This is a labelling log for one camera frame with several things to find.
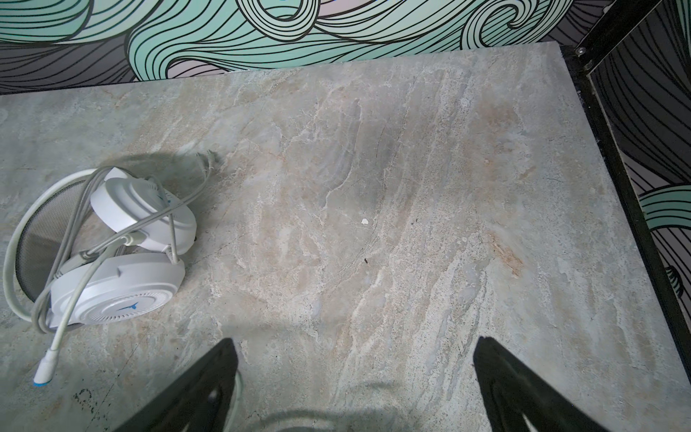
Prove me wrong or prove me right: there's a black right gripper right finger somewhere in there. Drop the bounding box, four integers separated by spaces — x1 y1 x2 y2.
473 337 605 431

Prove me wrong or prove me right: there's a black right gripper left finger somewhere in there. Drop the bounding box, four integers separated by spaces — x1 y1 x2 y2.
117 338 239 431

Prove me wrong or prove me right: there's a white headphone cable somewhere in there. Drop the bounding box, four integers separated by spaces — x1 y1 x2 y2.
29 149 220 387

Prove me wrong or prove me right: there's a white over-ear headphones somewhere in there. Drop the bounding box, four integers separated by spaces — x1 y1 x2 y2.
2 167 205 333

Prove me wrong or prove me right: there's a black corner frame post right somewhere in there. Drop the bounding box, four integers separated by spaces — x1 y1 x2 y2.
547 1 690 366

